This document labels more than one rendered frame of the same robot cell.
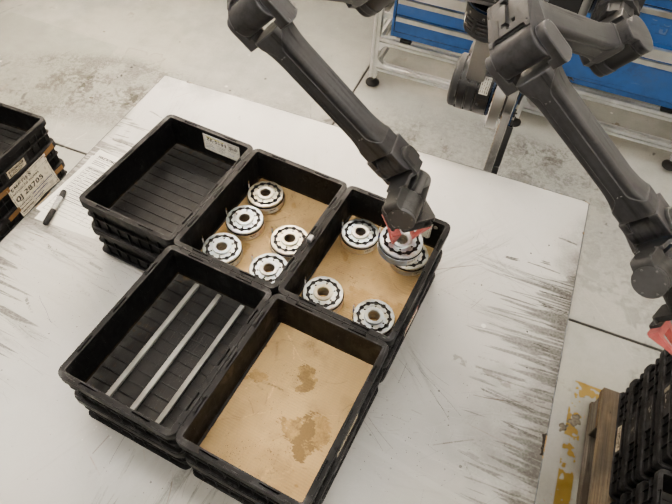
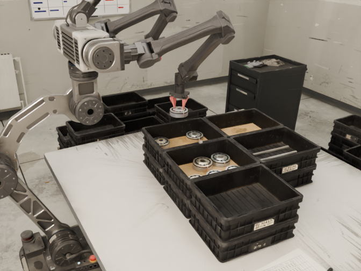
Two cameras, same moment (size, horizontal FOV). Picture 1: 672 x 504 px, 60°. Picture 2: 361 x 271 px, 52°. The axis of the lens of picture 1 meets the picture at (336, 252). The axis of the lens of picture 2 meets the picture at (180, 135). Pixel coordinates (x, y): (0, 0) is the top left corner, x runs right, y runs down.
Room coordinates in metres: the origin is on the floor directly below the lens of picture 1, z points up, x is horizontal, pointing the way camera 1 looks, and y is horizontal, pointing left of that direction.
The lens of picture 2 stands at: (2.33, 1.08, 1.83)
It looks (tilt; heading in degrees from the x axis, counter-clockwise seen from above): 26 degrees down; 219
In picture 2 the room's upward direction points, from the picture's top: 2 degrees clockwise
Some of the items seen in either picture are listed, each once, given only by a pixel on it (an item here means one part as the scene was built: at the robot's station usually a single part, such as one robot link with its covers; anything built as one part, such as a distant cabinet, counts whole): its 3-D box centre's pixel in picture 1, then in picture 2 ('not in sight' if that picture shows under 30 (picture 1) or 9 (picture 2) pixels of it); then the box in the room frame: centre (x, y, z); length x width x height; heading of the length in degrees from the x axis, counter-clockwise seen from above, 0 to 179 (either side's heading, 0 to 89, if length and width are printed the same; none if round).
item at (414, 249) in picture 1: (401, 240); (179, 109); (0.85, -0.15, 1.04); 0.10 x 0.10 x 0.01
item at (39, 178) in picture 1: (33, 184); not in sight; (1.52, 1.18, 0.41); 0.31 x 0.02 x 0.16; 161
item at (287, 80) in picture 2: not in sight; (261, 105); (-0.93, -0.52, 0.45); 0.60 x 0.45 x 0.90; 161
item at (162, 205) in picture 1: (173, 187); (244, 200); (1.12, 0.47, 0.87); 0.40 x 0.30 x 0.11; 156
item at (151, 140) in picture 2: (368, 258); (183, 134); (0.88, -0.08, 0.92); 0.40 x 0.30 x 0.02; 156
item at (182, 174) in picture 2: (264, 214); (210, 158); (1.00, 0.19, 0.92); 0.40 x 0.30 x 0.02; 156
